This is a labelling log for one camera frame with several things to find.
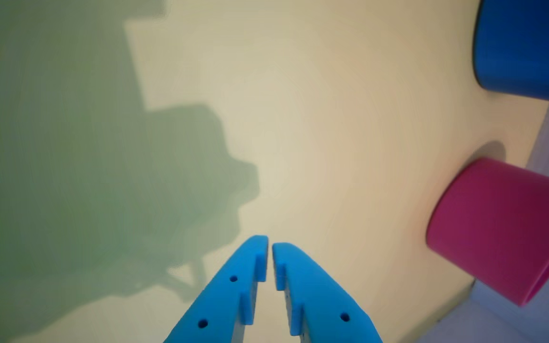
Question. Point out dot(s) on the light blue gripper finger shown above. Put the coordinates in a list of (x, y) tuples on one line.
[(222, 297), (322, 305)]

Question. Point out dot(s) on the blue round cup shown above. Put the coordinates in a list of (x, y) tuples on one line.
[(526, 47)]

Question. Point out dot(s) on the pink round cup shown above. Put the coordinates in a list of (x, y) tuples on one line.
[(498, 228)]

